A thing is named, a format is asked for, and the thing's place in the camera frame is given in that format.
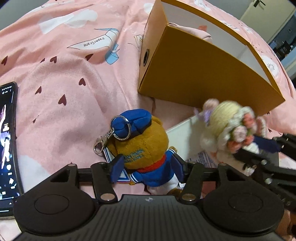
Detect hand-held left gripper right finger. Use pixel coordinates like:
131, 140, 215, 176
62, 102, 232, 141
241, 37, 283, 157
172, 153, 251, 202

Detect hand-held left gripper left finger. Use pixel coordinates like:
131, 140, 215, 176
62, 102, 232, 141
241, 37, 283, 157
47, 154, 125, 202

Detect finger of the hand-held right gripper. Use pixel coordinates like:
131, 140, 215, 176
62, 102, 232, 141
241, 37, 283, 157
253, 133, 296, 153
233, 148, 296, 204

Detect brown sailor plush bear keychain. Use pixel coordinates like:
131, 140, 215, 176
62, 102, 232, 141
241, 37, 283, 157
94, 109, 185, 195

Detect crochet doll with bouquet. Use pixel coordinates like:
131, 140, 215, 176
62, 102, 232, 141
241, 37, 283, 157
200, 98, 266, 169

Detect yellow cardboard box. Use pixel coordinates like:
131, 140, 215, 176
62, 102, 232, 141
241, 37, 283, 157
137, 0, 286, 116

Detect white printed paper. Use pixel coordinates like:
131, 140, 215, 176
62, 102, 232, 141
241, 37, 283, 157
185, 150, 219, 168

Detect dark desk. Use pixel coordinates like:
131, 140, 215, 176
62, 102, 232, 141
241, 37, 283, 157
269, 40, 296, 60

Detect pink printed blanket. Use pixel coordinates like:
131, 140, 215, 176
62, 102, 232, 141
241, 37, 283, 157
0, 0, 296, 241

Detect black smartphone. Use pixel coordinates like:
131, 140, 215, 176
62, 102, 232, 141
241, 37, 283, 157
0, 82, 25, 218

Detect pink plush toy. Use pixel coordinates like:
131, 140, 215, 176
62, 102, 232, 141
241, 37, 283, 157
169, 22, 213, 43

